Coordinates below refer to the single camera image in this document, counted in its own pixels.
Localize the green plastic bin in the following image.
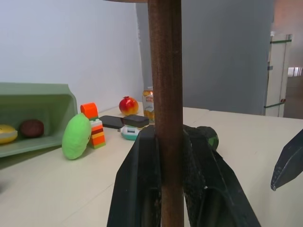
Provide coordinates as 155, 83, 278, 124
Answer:
0, 82, 79, 158

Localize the black smartphone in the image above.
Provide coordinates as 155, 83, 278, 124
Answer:
98, 115, 125, 130

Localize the dark green cylinder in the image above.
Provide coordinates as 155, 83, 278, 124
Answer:
196, 125, 220, 151

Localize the orange juice can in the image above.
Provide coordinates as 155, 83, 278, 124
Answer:
141, 87, 156, 125

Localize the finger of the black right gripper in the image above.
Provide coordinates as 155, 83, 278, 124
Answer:
270, 128, 303, 192

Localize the black whiteboard eraser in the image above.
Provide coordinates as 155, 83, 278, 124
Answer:
123, 114, 150, 130

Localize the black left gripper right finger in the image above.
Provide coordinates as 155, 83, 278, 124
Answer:
182, 124, 261, 227

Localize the light green toy fruit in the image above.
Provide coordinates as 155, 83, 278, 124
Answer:
62, 113, 92, 161

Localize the red toy pomegranate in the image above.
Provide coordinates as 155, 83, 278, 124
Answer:
118, 96, 139, 116

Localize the white cabinet with green tape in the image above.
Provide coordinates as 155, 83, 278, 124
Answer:
263, 31, 294, 118

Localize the white and teal gadget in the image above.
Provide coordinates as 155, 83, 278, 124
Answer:
117, 124, 142, 141

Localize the brown wooden pole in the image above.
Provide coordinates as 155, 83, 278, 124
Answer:
147, 0, 184, 227

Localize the dark red toy fruit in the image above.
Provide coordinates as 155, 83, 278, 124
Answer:
19, 119, 45, 139

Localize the yellow toy fruit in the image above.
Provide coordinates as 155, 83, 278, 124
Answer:
0, 124, 18, 145

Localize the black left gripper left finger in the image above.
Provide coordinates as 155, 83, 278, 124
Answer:
106, 124, 163, 227

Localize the orange building block stack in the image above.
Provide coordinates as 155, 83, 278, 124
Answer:
80, 102, 107, 150

